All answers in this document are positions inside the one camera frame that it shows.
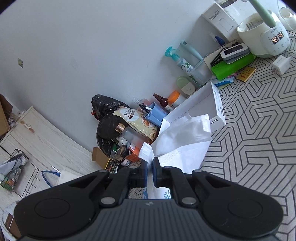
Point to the hair brush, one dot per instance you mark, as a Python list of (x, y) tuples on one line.
[(121, 154)]

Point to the white charger plug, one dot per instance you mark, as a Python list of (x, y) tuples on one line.
[(281, 64)]

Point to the white round jar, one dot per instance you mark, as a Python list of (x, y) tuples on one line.
[(125, 162)]

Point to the grey case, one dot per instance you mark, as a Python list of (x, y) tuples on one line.
[(234, 53)]

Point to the beige snack bag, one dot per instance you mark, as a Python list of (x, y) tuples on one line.
[(138, 120)]

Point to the yellow photo card box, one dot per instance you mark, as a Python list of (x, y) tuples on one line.
[(112, 166)]

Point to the frosted bottle with gold cap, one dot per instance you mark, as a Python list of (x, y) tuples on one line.
[(134, 136)]

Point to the clear plastic container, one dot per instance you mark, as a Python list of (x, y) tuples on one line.
[(201, 73)]

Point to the green and white round bottle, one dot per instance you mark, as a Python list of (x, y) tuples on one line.
[(186, 85)]

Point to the pale green thermometer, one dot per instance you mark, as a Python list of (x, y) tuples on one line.
[(190, 49)]

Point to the open cardboard box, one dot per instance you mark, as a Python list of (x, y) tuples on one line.
[(99, 157)]

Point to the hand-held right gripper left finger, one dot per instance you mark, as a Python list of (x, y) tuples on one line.
[(144, 172)]

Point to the geometric patterned tablecloth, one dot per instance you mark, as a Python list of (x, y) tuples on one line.
[(254, 139)]

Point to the blue box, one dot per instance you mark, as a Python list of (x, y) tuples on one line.
[(156, 115)]

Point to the orange box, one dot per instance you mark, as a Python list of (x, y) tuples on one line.
[(134, 156)]

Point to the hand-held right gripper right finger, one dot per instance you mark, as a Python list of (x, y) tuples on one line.
[(156, 172)]

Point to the small blue spray bottle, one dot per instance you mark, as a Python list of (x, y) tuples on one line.
[(218, 39)]

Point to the white bottle with orange cap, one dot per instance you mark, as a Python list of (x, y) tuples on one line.
[(175, 98)]

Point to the green box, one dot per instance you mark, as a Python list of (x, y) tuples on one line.
[(231, 68)]

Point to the gold packet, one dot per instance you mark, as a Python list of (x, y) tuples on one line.
[(246, 74)]

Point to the blue packet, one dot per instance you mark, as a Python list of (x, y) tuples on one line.
[(223, 83)]

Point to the brown spray bottle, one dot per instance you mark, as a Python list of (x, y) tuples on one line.
[(161, 100)]

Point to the white flat box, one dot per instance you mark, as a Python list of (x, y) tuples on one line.
[(196, 104)]

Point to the black garbage bag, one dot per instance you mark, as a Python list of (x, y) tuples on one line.
[(104, 105), (106, 132)]

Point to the white shopping bag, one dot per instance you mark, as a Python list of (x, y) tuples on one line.
[(180, 143)]

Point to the white carton box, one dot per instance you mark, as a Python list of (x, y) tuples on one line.
[(219, 20)]

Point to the panda plush toy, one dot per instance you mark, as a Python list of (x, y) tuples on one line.
[(122, 141)]

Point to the clear plastic bottle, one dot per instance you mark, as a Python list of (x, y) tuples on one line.
[(142, 103)]

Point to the teal spray bottle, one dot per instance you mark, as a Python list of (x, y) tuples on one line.
[(182, 63)]

